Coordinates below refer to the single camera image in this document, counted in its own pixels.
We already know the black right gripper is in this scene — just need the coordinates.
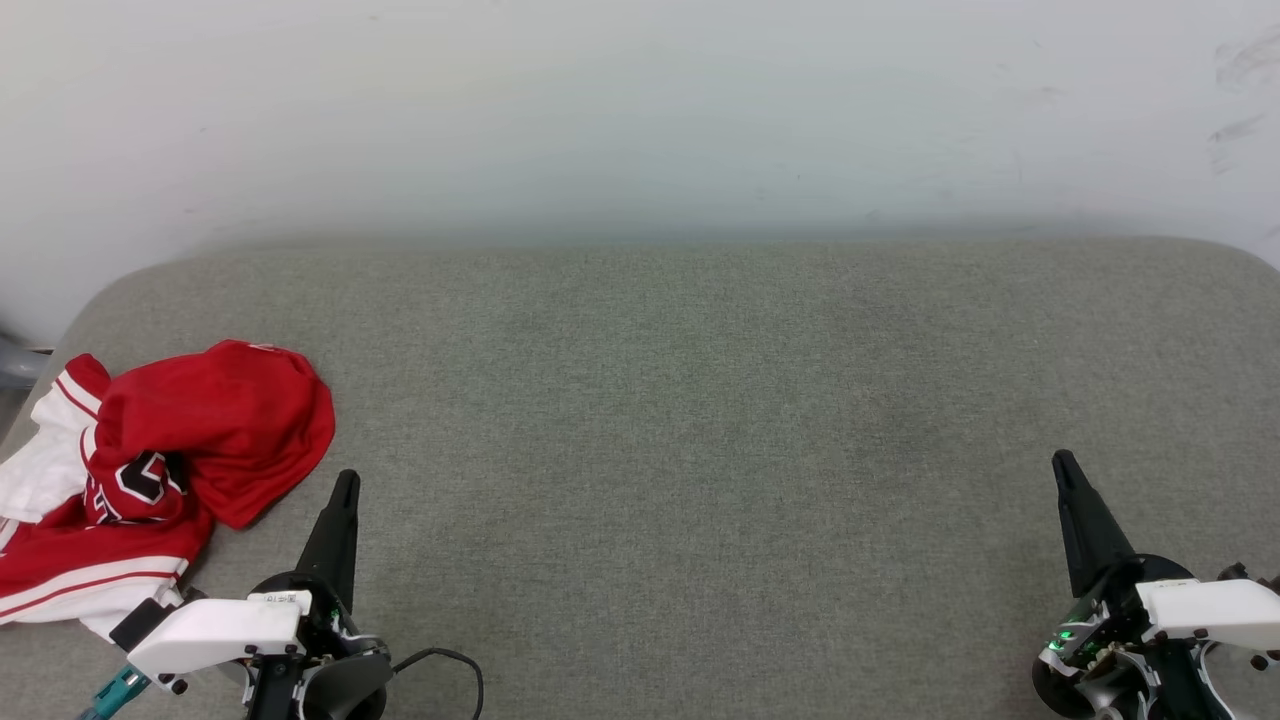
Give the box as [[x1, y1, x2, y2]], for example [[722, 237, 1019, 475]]
[[1032, 450, 1231, 720]]

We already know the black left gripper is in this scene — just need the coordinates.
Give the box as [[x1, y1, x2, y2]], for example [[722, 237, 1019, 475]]
[[245, 470, 393, 720]]

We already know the red and white jersey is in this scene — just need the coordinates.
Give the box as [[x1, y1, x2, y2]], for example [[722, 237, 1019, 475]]
[[0, 340, 337, 643]]

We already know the teal left camera plug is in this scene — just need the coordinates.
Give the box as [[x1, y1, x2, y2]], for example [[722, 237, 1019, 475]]
[[78, 665, 153, 720]]

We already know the grey metal frame tube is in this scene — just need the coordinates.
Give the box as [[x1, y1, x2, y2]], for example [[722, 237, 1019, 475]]
[[0, 328, 53, 393]]

